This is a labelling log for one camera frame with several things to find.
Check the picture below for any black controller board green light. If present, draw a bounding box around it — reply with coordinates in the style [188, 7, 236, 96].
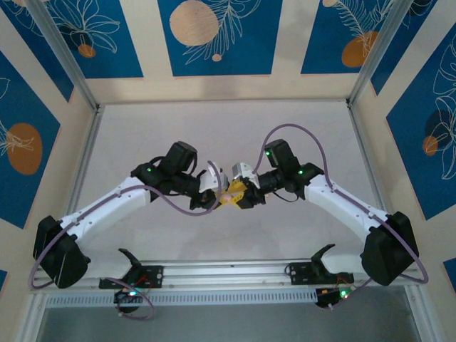
[315, 284, 357, 311]
[113, 288, 144, 315]

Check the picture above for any long aluminium base rail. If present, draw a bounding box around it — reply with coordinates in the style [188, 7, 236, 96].
[30, 259, 421, 292]

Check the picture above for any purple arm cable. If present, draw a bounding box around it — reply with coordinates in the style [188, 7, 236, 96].
[28, 160, 224, 321]
[251, 123, 430, 311]

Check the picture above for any aluminium side frame rail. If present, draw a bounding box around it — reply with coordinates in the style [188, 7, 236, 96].
[347, 103, 434, 342]
[17, 105, 106, 342]

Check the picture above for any grey slotted cable duct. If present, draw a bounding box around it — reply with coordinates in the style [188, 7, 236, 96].
[44, 289, 320, 309]

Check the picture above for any aluminium frame post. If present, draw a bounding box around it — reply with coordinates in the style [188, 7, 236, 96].
[346, 0, 421, 108]
[25, 0, 104, 112]

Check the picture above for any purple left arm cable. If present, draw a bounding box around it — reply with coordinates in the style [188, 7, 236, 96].
[28, 160, 224, 321]

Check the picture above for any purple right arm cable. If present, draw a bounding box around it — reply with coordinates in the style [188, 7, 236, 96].
[251, 123, 430, 311]

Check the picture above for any thin black right gripper wire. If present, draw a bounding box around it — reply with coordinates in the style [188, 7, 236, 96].
[276, 188, 306, 204]

